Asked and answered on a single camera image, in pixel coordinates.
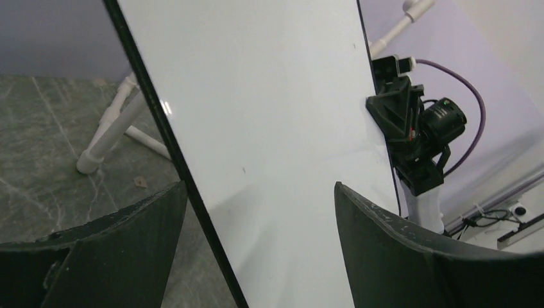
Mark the white framed whiteboard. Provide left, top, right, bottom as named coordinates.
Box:
left=104, top=1, right=398, bottom=307

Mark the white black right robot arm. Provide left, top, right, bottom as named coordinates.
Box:
left=366, top=76, right=467, bottom=234

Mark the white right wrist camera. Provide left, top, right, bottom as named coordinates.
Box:
left=371, top=55, right=416, bottom=94

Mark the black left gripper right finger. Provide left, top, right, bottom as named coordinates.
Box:
left=334, top=182, right=543, bottom=307

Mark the white PVC pipe frame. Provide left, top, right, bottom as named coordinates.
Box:
left=76, top=0, right=436, bottom=175

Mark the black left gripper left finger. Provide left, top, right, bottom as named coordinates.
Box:
left=1, top=182, right=187, bottom=307

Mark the black camera on ledge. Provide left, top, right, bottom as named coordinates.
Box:
left=509, top=203, right=528, bottom=218

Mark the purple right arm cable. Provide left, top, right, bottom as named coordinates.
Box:
left=415, top=58, right=487, bottom=178

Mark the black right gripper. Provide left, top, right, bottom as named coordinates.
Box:
left=366, top=76, right=467, bottom=164

